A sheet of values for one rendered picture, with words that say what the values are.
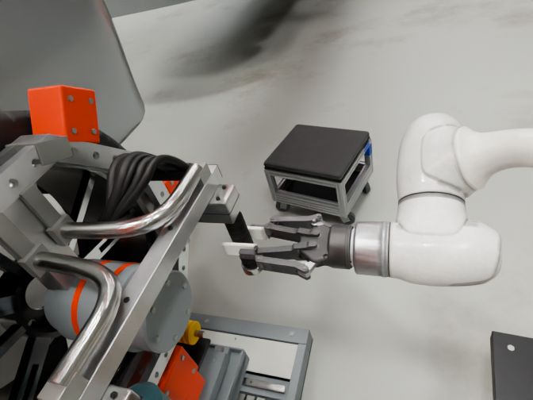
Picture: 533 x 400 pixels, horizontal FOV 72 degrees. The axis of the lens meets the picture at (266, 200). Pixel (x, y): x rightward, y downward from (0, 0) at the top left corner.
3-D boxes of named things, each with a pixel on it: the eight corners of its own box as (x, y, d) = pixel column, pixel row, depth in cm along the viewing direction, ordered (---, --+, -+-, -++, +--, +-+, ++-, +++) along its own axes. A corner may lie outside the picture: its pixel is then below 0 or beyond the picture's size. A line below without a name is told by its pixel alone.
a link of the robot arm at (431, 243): (390, 288, 63) (393, 216, 68) (496, 298, 57) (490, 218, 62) (387, 274, 54) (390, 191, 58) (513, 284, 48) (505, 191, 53)
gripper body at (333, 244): (353, 281, 62) (299, 276, 65) (358, 242, 68) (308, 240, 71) (348, 252, 57) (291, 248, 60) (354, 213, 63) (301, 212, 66)
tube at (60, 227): (120, 175, 69) (90, 126, 62) (212, 174, 62) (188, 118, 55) (59, 248, 57) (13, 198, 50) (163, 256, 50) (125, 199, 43)
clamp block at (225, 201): (200, 203, 70) (189, 182, 66) (243, 204, 66) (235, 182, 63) (189, 223, 66) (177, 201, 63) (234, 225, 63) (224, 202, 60)
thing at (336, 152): (274, 213, 196) (258, 162, 174) (305, 171, 216) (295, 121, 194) (350, 232, 174) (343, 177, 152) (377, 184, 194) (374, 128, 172)
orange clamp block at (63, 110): (69, 145, 67) (63, 94, 65) (102, 143, 64) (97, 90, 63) (32, 145, 60) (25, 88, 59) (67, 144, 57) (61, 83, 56)
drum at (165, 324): (114, 286, 76) (75, 240, 67) (205, 298, 68) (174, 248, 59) (71, 351, 67) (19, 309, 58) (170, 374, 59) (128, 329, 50)
